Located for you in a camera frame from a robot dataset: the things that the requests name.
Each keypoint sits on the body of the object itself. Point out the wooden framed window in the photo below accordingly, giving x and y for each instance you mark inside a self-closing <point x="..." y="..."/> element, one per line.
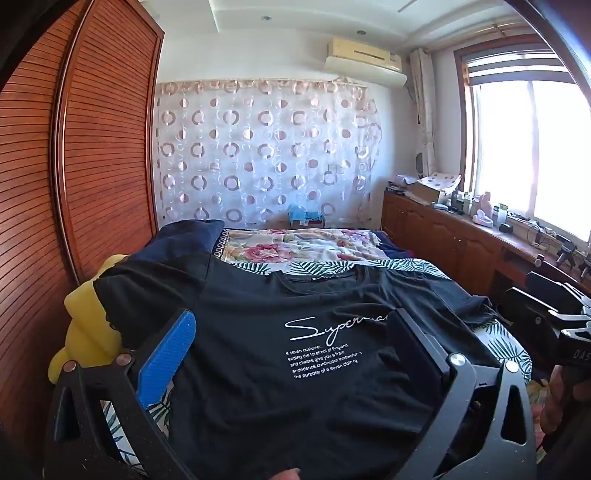
<point x="535" y="138"/>

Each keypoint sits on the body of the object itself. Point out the wooden sideboard cabinet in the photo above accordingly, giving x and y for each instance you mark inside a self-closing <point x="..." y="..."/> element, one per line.
<point x="443" y="235"/>

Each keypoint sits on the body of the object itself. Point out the leaf print bed sheet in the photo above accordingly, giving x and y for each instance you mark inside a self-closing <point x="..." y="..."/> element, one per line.
<point x="415" y="265"/>

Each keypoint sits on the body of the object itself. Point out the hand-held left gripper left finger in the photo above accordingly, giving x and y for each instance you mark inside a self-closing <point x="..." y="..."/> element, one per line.
<point x="165" y="357"/>

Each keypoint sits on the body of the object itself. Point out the small black tripod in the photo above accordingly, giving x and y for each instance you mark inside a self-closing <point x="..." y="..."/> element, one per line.
<point x="567" y="251"/>

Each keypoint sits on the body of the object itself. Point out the person's left hand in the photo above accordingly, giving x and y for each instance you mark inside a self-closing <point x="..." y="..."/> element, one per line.
<point x="287" y="475"/>

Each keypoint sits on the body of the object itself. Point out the navy blue blanket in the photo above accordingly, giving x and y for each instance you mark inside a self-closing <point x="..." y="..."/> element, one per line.
<point x="184" y="240"/>

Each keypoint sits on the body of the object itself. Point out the spotted paper bag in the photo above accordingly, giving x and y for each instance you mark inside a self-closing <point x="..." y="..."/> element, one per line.
<point x="445" y="181"/>

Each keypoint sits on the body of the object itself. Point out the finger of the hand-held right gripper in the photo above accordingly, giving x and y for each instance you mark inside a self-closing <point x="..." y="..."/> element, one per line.
<point x="531" y="314"/>
<point x="549" y="284"/>

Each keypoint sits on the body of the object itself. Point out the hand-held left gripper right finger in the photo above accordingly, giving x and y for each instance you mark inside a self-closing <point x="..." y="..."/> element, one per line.
<point x="415" y="346"/>

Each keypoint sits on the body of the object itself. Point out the black printed t-shirt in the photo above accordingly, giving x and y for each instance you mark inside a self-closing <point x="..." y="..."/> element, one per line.
<point x="277" y="392"/>

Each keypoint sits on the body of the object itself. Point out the yellow plush toy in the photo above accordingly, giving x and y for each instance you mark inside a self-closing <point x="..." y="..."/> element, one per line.
<point x="83" y="323"/>

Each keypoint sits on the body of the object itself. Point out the pink figurine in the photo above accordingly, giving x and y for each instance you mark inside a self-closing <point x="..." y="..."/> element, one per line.
<point x="482" y="210"/>

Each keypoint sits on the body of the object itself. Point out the wooden louvred wardrobe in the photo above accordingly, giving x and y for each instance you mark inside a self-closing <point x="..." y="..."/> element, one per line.
<point x="78" y="161"/>

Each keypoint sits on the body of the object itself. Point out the cardboard box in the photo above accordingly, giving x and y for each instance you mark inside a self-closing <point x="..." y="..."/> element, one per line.
<point x="429" y="190"/>

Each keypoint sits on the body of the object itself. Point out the circle pattern sheer curtain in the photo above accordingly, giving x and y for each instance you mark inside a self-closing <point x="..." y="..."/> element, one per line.
<point x="268" y="152"/>

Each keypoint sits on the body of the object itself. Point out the navy floral blanket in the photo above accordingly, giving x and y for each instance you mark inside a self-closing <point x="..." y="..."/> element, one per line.
<point x="538" y="397"/>

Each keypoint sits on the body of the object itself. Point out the white window curtain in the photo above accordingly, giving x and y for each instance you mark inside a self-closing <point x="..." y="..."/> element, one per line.
<point x="424" y="110"/>

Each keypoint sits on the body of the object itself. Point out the pink floral blanket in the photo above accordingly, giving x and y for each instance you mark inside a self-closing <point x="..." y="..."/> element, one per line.
<point x="304" y="247"/>

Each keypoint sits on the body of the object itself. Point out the person's right hand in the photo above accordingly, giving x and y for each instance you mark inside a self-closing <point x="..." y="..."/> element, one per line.
<point x="561" y="401"/>

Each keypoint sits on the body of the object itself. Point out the blue plastic toy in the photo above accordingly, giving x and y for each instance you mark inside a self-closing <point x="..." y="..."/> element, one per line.
<point x="305" y="217"/>

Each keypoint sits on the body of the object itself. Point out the wall air conditioner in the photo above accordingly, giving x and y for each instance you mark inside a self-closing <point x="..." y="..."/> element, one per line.
<point x="364" y="60"/>

